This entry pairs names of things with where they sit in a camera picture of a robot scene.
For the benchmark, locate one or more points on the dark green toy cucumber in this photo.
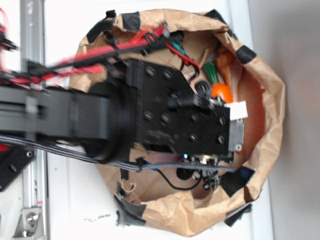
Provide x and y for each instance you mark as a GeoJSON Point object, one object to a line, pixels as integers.
{"type": "Point", "coordinates": [177, 43]}

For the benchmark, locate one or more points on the metal corner bracket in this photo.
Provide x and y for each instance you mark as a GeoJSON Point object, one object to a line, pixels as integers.
{"type": "Point", "coordinates": [30, 224]}

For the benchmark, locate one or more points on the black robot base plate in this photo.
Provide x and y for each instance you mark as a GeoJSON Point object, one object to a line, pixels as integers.
{"type": "Point", "coordinates": [13, 160]}

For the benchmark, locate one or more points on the orange toy carrot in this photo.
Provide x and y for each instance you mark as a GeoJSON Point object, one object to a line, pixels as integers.
{"type": "Point", "coordinates": [224, 82]}

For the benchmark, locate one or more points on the brown paper bag bin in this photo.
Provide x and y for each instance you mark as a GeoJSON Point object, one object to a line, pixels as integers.
{"type": "Point", "coordinates": [145, 198]}

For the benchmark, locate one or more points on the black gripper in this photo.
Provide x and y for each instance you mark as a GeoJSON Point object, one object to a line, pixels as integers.
{"type": "Point", "coordinates": [171, 117]}

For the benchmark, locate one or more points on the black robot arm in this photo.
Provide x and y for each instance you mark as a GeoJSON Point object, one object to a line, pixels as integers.
{"type": "Point", "coordinates": [101, 120]}

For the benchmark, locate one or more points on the aluminium frame rail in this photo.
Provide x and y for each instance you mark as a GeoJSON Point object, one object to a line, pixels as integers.
{"type": "Point", "coordinates": [35, 175]}

